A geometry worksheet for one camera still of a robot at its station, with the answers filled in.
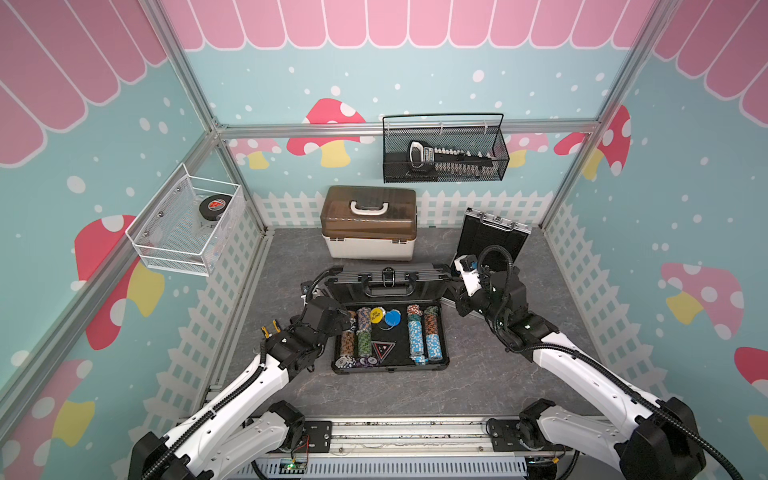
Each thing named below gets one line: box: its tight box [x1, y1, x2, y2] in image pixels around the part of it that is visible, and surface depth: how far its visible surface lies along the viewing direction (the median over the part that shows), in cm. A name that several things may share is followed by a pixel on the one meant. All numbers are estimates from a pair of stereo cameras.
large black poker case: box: [325, 263, 450, 375], surface depth 86 cm
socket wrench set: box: [408, 141, 496, 178], surface depth 91 cm
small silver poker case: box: [451, 207, 532, 266], surface depth 93 cm
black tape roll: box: [198, 194, 232, 222], surface depth 81 cm
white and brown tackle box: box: [320, 185, 418, 261], surface depth 102 cm
